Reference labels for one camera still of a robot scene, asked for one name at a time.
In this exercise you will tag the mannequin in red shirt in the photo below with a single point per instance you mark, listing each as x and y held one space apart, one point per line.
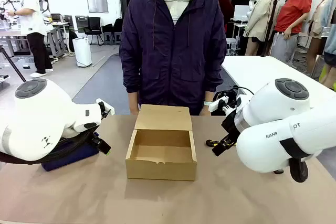
292 14

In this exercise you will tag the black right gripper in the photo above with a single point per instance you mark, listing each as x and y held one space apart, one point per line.
231 125

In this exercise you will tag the white wristwatch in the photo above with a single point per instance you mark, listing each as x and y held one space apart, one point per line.
207 103

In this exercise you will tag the black office chair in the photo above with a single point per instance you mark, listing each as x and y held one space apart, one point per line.
94 28

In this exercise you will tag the white table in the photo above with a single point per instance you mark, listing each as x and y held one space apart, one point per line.
252 69

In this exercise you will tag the person's left hand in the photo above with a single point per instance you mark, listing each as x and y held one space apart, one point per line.
205 110

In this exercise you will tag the black tripod leg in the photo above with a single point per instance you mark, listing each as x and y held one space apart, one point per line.
13 65

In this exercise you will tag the dark blue pencil case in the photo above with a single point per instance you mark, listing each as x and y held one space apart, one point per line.
76 157

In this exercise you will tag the person in plain white shirt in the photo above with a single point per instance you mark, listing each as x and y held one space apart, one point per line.
32 16

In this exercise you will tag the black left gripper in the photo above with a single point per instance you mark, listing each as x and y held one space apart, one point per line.
93 137

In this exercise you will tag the grey workbench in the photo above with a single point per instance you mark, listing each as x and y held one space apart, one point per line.
10 33

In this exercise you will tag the mannequin in dark red top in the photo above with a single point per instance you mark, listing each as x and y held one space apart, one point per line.
223 3

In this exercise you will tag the mannequin in beige jacket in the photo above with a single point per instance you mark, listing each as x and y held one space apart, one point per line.
260 16

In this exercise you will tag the person in purple jacket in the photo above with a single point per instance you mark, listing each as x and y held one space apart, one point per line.
172 51

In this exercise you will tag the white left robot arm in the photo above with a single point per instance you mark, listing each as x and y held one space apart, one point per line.
39 119

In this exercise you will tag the person's right hand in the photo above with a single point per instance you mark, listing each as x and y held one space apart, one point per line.
134 109

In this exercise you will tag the white air purifier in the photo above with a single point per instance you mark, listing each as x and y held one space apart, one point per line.
82 52

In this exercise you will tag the yellow utility knife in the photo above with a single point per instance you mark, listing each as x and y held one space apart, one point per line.
213 143

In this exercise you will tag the open brown cardboard box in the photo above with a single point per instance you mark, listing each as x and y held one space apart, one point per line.
161 155

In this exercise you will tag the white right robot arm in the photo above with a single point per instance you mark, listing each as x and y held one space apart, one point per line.
283 129

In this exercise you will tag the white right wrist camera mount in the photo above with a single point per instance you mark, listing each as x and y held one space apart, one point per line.
217 104

